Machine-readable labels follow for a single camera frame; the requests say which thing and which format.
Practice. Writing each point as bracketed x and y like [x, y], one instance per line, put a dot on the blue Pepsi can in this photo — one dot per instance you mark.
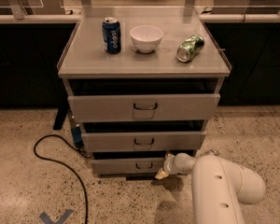
[111, 35]

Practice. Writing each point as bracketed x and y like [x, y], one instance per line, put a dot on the grey middle drawer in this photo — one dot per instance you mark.
[156, 141]

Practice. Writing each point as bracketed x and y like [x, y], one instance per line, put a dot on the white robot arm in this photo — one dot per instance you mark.
[218, 186]

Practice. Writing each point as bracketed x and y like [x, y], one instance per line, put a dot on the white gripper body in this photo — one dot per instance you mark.
[168, 166]

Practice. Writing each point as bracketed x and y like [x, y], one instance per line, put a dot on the dark counter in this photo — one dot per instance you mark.
[29, 54]
[252, 47]

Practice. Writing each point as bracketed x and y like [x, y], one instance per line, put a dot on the dark counter right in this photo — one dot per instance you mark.
[252, 47]

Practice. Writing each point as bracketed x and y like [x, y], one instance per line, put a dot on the crushed green soda can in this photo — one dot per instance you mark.
[187, 51]

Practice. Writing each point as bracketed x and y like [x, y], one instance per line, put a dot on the grey bottom drawer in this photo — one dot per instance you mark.
[127, 166]

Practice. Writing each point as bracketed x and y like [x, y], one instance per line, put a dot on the blue power adapter box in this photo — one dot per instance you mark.
[77, 136]

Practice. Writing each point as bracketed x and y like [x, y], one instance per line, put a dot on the grey drawer cabinet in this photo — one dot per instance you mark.
[88, 70]

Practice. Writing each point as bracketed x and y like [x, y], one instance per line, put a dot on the dark counter left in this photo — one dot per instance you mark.
[29, 54]

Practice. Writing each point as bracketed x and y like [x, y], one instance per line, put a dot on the grey top drawer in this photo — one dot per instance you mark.
[143, 107]

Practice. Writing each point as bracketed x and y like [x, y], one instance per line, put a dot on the white bowl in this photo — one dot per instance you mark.
[146, 38]

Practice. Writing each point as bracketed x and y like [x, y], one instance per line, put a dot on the grey drawer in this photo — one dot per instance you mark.
[156, 141]
[143, 107]
[127, 166]

